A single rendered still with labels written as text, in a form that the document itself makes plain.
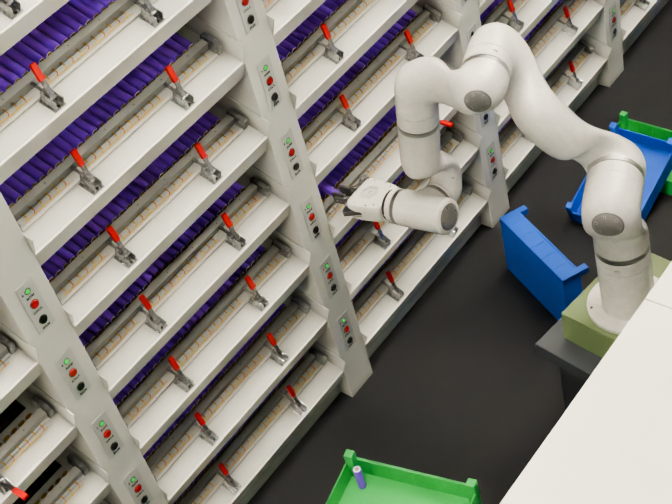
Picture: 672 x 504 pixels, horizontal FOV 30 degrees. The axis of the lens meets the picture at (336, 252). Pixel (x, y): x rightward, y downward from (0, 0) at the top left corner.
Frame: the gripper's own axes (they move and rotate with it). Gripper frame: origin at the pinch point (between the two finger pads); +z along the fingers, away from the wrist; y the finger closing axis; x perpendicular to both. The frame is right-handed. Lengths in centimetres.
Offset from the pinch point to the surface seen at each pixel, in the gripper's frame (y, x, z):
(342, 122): -10.3, -13.5, 2.5
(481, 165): -54, 35, 6
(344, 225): 1.8, 8.7, 2.2
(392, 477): 48, 34, -37
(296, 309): 18.9, 24.0, 11.6
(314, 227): 11.5, 0.5, 0.4
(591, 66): -118, 47, 10
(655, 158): -91, 56, -24
